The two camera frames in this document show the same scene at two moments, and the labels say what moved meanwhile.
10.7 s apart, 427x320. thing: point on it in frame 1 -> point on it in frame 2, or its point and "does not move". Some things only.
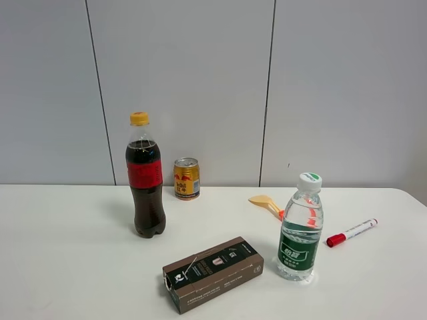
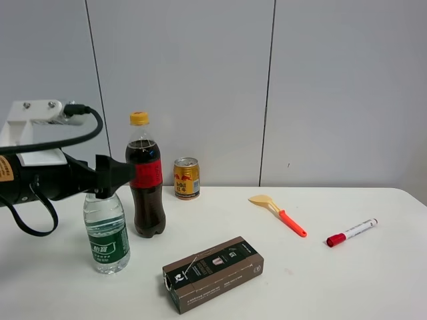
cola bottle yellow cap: (144, 167) does not move
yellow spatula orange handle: (265, 202) does not move
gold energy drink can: (187, 178) does not move
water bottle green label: (301, 229) -> (105, 222)
